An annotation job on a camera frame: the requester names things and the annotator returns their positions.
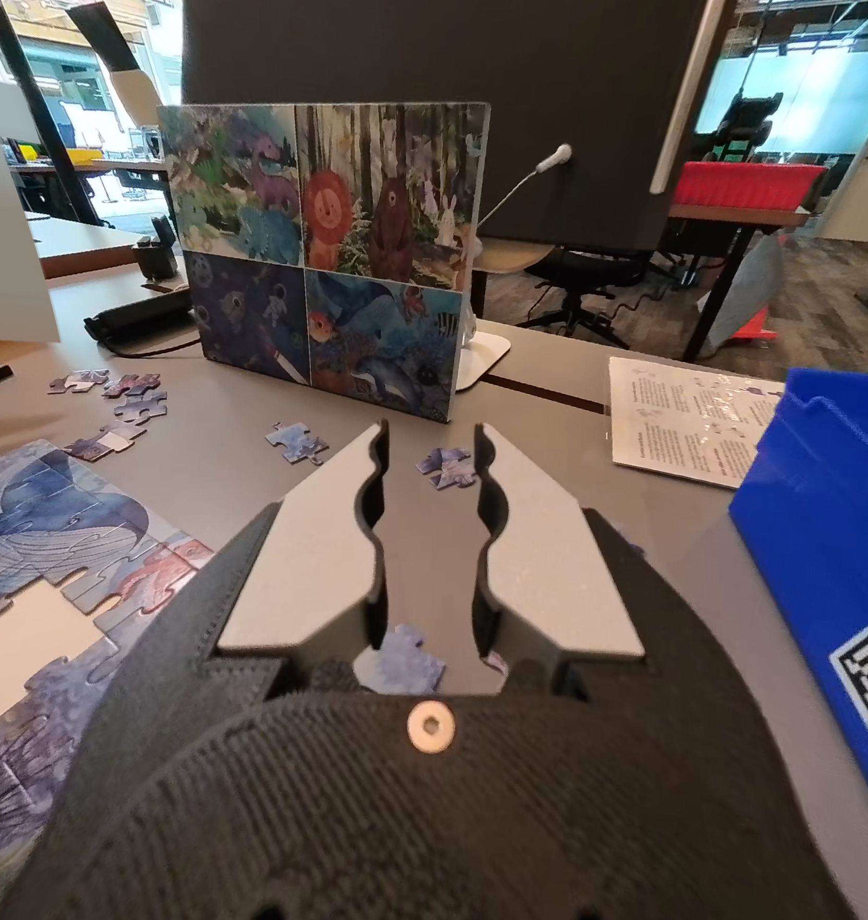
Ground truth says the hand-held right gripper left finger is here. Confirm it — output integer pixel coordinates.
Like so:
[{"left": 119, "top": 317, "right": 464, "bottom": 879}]
[{"left": 217, "top": 419, "right": 390, "bottom": 673}]

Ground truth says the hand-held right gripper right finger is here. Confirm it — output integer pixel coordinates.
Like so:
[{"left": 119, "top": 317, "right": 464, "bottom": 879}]
[{"left": 473, "top": 423, "right": 647, "bottom": 677}]

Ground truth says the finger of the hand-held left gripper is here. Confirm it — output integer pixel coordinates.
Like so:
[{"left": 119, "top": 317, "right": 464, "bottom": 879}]
[{"left": 0, "top": 74, "right": 62, "bottom": 346}]

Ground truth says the light blue puzzle piece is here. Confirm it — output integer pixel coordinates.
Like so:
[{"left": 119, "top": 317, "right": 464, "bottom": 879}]
[{"left": 352, "top": 624, "right": 447, "bottom": 694}]

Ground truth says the sea animal jigsaw puzzle board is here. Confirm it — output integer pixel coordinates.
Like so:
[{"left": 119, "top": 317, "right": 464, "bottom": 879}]
[{"left": 0, "top": 438, "right": 215, "bottom": 874}]

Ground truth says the black battery charger dock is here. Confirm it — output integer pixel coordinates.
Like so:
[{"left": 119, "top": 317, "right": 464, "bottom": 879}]
[{"left": 133, "top": 216, "right": 183, "bottom": 281}]

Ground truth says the instruction sheet in clear sleeve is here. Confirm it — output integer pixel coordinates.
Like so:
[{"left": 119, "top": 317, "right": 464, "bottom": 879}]
[{"left": 605, "top": 357, "right": 787, "bottom": 490}]

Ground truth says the row of loose jigsaw pieces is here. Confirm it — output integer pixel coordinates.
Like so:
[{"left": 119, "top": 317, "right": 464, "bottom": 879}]
[{"left": 47, "top": 368, "right": 330, "bottom": 467}]

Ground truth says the white stand with flat base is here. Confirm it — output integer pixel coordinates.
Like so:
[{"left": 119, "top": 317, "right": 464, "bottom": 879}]
[{"left": 454, "top": 327, "right": 512, "bottom": 392}]

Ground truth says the blue plastic bin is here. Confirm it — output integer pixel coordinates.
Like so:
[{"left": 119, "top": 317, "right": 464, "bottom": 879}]
[{"left": 729, "top": 368, "right": 868, "bottom": 828}]

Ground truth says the black office chair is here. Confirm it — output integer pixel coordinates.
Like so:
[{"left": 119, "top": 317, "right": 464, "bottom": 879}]
[
  {"left": 700, "top": 92, "right": 783, "bottom": 155},
  {"left": 523, "top": 244, "right": 654, "bottom": 347}
]

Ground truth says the tan side table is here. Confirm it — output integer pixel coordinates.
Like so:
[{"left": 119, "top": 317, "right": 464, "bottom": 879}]
[{"left": 471, "top": 237, "right": 558, "bottom": 319}]

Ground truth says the illustrated puzzle box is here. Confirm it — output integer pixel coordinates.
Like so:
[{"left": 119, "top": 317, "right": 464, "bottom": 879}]
[{"left": 157, "top": 101, "right": 492, "bottom": 425}]

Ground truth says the grey leaning panel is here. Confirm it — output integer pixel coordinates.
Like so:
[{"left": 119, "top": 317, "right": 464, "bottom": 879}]
[{"left": 707, "top": 233, "right": 787, "bottom": 347}]

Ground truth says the wooden desk with black legs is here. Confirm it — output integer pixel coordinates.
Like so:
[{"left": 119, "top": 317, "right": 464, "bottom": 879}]
[{"left": 667, "top": 203, "right": 812, "bottom": 364}]

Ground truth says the red ribbed plastic bin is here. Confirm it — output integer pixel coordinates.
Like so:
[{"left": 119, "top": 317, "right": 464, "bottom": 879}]
[{"left": 672, "top": 161, "right": 829, "bottom": 211}]

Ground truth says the black computer monitor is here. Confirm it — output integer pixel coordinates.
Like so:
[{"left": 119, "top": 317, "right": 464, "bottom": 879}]
[{"left": 182, "top": 0, "right": 738, "bottom": 249}]

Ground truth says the black braided cable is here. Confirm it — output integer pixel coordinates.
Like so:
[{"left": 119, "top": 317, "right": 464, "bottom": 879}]
[{"left": 114, "top": 338, "right": 205, "bottom": 360}]

